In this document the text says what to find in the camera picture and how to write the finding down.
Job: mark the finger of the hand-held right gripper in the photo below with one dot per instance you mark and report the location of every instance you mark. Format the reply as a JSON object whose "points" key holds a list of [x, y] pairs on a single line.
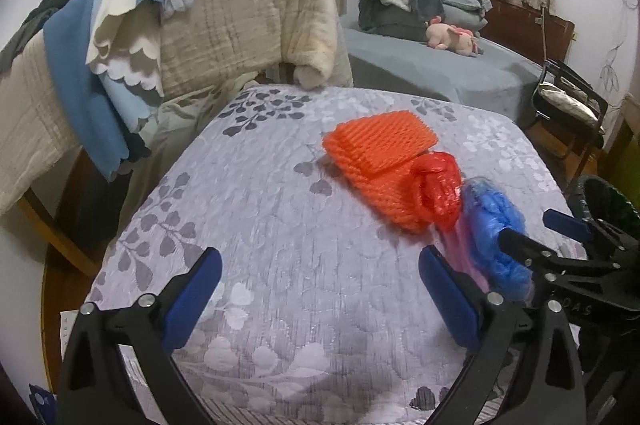
{"points": [[520, 247], [565, 221]]}

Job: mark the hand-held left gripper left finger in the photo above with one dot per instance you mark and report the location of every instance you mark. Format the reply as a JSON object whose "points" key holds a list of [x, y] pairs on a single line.
{"points": [[192, 300]]}

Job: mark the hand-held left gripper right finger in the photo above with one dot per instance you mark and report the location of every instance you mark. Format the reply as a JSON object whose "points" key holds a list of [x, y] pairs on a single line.
{"points": [[450, 300]]}

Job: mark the blue plastic bag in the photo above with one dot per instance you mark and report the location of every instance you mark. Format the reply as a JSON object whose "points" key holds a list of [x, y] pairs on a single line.
{"points": [[495, 225]]}

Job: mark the trash bin with black liner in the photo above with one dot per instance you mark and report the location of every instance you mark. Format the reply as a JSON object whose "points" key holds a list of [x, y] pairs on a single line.
{"points": [[605, 200]]}

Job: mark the pink plastic bag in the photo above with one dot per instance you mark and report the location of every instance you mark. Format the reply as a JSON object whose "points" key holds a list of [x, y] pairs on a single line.
{"points": [[462, 255]]}

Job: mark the red plastic bag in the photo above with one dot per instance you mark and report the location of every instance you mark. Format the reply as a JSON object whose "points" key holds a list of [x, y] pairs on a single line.
{"points": [[437, 185]]}

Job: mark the orange foam net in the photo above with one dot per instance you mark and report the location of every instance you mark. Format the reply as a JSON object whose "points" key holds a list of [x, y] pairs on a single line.
{"points": [[375, 145]]}

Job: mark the black metal chair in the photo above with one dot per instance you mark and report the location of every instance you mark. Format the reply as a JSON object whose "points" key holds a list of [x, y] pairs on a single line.
{"points": [[575, 130]]}

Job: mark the grey floral quilt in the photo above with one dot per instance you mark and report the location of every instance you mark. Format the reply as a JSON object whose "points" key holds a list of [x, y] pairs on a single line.
{"points": [[280, 255]]}

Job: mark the wooden side cabinet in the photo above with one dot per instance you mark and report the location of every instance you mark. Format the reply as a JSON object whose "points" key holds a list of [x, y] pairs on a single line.
{"points": [[622, 140]]}

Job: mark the silver seat cushion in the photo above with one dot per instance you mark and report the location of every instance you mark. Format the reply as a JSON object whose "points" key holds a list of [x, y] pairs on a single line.
{"points": [[570, 102]]}

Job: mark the dark wooden headboard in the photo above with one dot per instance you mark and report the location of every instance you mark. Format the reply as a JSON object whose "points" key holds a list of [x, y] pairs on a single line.
{"points": [[525, 25]]}

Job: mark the bed with grey sheet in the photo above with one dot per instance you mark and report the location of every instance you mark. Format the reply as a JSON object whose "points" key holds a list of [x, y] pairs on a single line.
{"points": [[425, 70]]}

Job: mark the pale blue scalloped cloth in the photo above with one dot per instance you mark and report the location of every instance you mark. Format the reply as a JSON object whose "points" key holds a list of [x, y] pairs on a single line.
{"points": [[122, 100]]}

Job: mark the pink plush toy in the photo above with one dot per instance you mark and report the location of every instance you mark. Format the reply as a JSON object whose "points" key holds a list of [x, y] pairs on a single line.
{"points": [[450, 36]]}

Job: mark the grey pillow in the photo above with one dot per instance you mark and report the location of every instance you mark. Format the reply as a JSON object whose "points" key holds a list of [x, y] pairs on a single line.
{"points": [[465, 21]]}

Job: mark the beige quilted blanket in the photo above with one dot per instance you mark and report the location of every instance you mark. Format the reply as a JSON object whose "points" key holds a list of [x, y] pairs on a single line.
{"points": [[240, 15]]}

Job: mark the cream scalloped cloth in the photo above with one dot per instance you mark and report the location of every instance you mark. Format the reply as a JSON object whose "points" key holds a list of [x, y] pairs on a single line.
{"points": [[115, 20]]}

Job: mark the dark green clothing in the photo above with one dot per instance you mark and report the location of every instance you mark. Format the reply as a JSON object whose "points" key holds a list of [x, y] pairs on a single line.
{"points": [[30, 30]]}

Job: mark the wooden chair frame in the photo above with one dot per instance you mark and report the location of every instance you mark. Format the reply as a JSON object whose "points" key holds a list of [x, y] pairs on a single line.
{"points": [[55, 230]]}

